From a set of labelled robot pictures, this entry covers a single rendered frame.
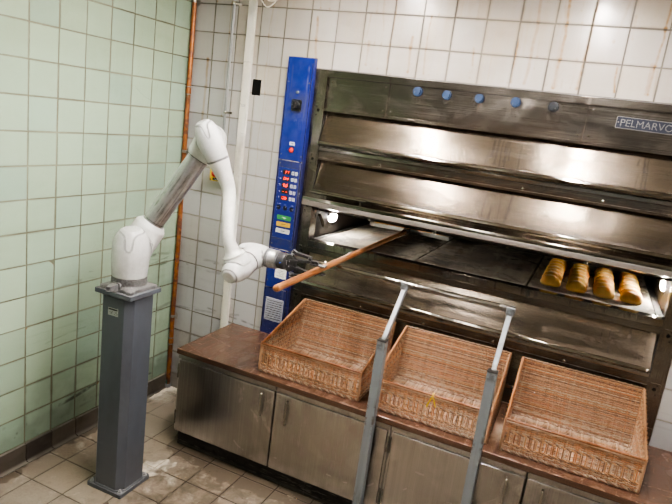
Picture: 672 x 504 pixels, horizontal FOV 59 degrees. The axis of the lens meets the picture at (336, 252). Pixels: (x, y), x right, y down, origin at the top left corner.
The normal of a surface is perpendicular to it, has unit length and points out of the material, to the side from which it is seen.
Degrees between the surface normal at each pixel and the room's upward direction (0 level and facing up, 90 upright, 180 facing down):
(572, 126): 90
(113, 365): 90
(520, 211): 70
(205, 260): 90
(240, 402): 90
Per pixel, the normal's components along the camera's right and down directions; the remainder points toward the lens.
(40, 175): 0.90, 0.21
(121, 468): 0.34, 0.25
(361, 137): -0.34, -0.18
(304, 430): -0.41, 0.15
